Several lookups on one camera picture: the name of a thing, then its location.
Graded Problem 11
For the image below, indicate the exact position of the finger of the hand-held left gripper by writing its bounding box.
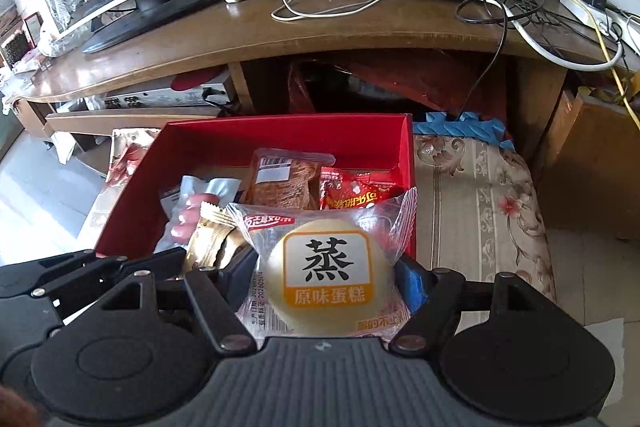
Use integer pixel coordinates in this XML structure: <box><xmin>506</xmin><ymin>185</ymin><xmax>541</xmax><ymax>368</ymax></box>
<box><xmin>30</xmin><ymin>248</ymin><xmax>188</xmax><ymax>308</ymax></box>

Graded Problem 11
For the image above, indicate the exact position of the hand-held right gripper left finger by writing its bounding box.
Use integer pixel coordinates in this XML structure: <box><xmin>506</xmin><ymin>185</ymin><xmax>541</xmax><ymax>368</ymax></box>
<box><xmin>102</xmin><ymin>252</ymin><xmax>258</xmax><ymax>353</ymax></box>

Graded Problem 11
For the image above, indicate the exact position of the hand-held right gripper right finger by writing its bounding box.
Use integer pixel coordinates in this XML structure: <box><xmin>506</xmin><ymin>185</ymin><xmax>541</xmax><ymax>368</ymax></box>
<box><xmin>390</xmin><ymin>256</ymin><xmax>543</xmax><ymax>353</ymax></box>

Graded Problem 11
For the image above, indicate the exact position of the gold snack packet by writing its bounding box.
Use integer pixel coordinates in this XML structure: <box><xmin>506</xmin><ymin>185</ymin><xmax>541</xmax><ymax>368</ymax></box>
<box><xmin>182</xmin><ymin>201</ymin><xmax>251</xmax><ymax>278</ymax></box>

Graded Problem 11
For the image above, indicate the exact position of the clear sausage packet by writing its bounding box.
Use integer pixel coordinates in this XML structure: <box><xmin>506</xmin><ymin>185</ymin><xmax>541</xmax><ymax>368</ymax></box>
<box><xmin>154</xmin><ymin>175</ymin><xmax>240</xmax><ymax>255</ymax></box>

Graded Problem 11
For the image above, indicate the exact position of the steamed cake packet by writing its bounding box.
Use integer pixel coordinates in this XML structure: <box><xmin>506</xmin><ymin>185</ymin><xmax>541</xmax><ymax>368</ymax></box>
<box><xmin>227</xmin><ymin>187</ymin><xmax>418</xmax><ymax>340</ymax></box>

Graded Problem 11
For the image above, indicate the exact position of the red snack packet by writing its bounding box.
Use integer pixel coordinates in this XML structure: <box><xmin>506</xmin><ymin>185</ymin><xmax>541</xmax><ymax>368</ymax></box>
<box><xmin>319</xmin><ymin>166</ymin><xmax>406</xmax><ymax>212</ymax></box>

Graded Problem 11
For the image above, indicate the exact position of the orange brown snack packet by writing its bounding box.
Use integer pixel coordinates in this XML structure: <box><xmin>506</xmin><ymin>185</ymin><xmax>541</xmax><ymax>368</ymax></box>
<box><xmin>242</xmin><ymin>148</ymin><xmax>336</xmax><ymax>210</ymax></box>

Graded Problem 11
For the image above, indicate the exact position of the red cardboard box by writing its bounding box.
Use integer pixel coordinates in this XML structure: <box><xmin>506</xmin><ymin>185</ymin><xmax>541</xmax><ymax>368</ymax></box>
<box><xmin>95</xmin><ymin>114</ymin><xmax>418</xmax><ymax>268</ymax></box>

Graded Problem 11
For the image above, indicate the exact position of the floral cloth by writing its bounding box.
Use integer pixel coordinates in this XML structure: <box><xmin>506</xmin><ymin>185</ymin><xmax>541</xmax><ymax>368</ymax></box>
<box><xmin>102</xmin><ymin>127</ymin><xmax>558</xmax><ymax>338</ymax></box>

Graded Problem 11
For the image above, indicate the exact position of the blue foam mat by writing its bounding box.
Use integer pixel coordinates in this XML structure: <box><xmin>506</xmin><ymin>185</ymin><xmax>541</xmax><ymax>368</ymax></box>
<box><xmin>412</xmin><ymin>111</ymin><xmax>516</xmax><ymax>152</ymax></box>

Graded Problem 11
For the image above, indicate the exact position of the silver amplifier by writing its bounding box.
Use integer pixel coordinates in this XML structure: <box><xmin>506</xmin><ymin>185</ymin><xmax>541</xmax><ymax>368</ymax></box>
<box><xmin>87</xmin><ymin>74</ymin><xmax>238</xmax><ymax>110</ymax></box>

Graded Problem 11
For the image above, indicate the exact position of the red plastic bag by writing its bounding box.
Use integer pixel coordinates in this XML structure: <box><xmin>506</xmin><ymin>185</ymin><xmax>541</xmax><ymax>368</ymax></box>
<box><xmin>287</xmin><ymin>54</ymin><xmax>501</xmax><ymax>118</ymax></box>

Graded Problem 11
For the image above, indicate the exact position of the brown cardboard box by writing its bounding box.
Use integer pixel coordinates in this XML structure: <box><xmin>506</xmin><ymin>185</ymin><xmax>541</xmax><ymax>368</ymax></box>
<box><xmin>532</xmin><ymin>89</ymin><xmax>640</xmax><ymax>240</ymax></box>

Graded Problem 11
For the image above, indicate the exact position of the wooden tv cabinet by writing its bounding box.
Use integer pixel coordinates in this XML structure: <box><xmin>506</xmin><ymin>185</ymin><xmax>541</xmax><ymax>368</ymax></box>
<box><xmin>10</xmin><ymin>0</ymin><xmax>640</xmax><ymax>188</ymax></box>

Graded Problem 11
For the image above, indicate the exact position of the white power strip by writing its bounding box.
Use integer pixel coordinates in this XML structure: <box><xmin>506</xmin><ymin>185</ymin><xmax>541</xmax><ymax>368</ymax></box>
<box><xmin>560</xmin><ymin>0</ymin><xmax>640</xmax><ymax>58</ymax></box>

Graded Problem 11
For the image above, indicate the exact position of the small picture frame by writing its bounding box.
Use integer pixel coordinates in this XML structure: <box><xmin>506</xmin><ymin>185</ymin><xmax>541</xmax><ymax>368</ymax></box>
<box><xmin>22</xmin><ymin>12</ymin><xmax>43</xmax><ymax>50</ymax></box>

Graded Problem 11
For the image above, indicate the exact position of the black cable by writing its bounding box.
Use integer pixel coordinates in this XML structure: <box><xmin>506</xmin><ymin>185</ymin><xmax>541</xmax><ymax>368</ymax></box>
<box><xmin>455</xmin><ymin>0</ymin><xmax>551</xmax><ymax>118</ymax></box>

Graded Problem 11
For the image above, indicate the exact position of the thick white cable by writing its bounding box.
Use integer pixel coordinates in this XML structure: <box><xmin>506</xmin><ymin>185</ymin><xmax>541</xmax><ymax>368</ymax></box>
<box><xmin>505</xmin><ymin>4</ymin><xmax>626</xmax><ymax>70</ymax></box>

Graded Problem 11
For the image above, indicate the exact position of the yellow cable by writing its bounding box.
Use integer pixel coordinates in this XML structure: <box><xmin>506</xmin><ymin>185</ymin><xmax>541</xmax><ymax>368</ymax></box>
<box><xmin>395</xmin><ymin>0</ymin><xmax>640</xmax><ymax>128</ymax></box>

